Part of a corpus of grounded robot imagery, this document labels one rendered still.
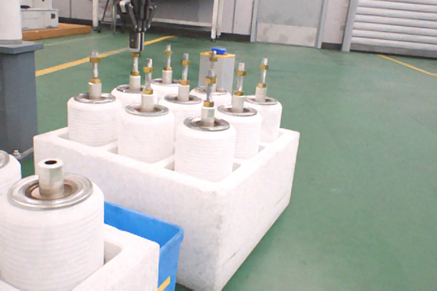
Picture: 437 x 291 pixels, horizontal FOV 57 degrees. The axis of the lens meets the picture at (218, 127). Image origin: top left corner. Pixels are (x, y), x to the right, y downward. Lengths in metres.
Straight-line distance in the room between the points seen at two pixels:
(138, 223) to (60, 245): 0.27
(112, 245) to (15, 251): 0.11
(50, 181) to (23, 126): 0.77
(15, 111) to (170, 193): 0.62
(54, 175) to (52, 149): 0.37
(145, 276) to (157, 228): 0.18
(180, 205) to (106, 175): 0.15
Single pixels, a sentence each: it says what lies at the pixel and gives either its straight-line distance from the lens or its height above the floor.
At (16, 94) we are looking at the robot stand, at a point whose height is 0.18.
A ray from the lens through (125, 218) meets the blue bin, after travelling 0.66.
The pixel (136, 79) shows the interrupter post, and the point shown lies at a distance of 0.86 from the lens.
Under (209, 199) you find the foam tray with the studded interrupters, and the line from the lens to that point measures 0.59.
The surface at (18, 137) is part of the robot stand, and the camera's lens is 1.16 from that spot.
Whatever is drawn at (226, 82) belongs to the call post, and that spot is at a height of 0.25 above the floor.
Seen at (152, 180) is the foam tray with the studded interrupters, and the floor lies 0.17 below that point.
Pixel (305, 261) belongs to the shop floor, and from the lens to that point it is 0.80.
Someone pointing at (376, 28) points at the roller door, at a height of 0.33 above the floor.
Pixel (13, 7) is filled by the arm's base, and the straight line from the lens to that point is 1.14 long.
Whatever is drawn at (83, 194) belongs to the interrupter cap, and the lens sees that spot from 0.40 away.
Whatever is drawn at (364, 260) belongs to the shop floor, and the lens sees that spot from 0.85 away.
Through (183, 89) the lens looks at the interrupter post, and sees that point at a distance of 0.79.
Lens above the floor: 0.43
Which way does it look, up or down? 17 degrees down
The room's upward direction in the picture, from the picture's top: 5 degrees clockwise
